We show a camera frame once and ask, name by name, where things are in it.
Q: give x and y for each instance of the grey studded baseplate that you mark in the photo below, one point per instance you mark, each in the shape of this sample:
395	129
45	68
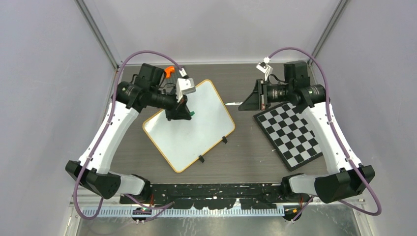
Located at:
179	77

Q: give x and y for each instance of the orange curved block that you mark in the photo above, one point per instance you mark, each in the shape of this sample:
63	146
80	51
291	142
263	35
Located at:
169	71

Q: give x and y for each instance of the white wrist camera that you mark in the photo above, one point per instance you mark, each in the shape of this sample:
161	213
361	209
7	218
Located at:
265	68
184	86

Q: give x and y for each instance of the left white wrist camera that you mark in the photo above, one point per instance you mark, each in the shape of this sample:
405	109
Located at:
184	86

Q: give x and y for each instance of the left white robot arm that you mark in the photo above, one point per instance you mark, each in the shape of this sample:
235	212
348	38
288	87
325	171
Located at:
92	169

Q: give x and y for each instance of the green whiteboard marker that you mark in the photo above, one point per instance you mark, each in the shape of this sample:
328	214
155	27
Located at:
233	103

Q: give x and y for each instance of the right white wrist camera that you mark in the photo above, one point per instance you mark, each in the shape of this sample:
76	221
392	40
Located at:
265	68

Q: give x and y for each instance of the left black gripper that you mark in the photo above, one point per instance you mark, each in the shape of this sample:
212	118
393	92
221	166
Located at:
180	110

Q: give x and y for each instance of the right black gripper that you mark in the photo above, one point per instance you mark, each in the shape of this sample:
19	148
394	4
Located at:
258	100

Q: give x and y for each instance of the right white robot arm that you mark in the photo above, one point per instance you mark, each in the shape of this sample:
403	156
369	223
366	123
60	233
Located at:
346	175

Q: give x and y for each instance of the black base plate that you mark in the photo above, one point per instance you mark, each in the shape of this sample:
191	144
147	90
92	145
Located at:
215	196

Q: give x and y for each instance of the yellow framed whiteboard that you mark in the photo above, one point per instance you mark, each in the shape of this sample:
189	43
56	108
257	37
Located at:
183	142

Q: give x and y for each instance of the aluminium rail frame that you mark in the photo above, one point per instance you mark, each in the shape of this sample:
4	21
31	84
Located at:
117	82

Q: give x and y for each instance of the black white checkerboard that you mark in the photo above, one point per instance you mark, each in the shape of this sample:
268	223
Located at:
290	134

